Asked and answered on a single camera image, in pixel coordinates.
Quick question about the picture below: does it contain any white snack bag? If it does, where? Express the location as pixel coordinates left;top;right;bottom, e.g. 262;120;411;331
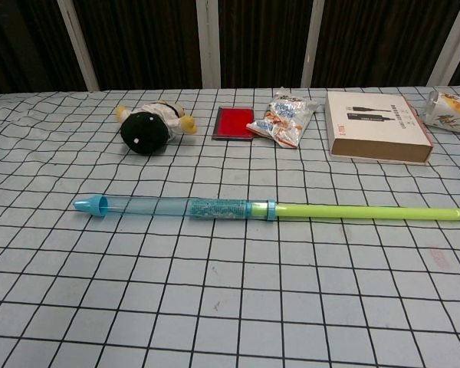
246;87;320;150

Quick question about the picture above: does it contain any light blue checked tablecloth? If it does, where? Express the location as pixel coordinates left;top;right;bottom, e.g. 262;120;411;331
0;86;460;368

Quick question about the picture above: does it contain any white cable product box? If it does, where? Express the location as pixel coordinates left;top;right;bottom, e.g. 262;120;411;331
324;90;435;166

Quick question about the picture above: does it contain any black and white plush doll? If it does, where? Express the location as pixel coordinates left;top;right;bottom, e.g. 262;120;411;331
116;100;198;156

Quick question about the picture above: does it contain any red ink pad case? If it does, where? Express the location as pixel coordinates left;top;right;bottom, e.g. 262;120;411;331
211;106;255;143

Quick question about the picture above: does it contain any blue green water pump toy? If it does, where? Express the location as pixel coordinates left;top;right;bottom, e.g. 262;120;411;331
73;194;460;224

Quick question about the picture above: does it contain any white partition frame post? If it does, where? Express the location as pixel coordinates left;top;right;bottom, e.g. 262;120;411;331
301;0;337;90
56;0;101;92
426;0;460;87
195;0;222;90

